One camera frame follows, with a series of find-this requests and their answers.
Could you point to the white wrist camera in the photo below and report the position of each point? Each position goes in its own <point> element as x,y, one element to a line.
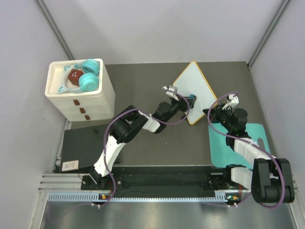
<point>232,100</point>
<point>171,91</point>

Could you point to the white drawer unit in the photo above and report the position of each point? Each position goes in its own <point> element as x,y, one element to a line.
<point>87,106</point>

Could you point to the aluminium frame rail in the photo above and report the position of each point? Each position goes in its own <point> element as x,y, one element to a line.
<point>61,182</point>

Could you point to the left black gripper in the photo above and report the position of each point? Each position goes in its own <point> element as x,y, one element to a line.
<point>183,104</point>

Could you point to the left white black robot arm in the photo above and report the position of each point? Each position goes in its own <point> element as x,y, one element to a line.
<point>125,126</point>

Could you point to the teal cat ear headphones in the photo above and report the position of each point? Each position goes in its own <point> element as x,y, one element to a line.
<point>88,82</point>

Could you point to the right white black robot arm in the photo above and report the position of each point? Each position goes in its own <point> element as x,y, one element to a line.
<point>270,179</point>

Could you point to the teal cutting board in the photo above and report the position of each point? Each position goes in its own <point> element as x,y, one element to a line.
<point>222,155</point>

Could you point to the dark red cube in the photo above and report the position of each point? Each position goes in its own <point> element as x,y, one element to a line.
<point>74,76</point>

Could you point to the yellow framed whiteboard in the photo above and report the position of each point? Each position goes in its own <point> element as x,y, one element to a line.
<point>192,81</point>

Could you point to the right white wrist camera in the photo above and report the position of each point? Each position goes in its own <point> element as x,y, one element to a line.
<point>232,100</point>

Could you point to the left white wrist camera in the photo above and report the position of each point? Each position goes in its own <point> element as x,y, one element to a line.
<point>171,91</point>

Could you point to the black box with label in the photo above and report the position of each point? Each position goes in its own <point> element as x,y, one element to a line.
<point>83,149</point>

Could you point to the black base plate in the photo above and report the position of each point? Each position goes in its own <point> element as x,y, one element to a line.
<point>163,181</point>

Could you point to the grey slotted cable duct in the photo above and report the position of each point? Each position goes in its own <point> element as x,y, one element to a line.
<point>99,197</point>

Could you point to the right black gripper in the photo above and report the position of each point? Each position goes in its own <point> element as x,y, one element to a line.
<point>215,112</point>

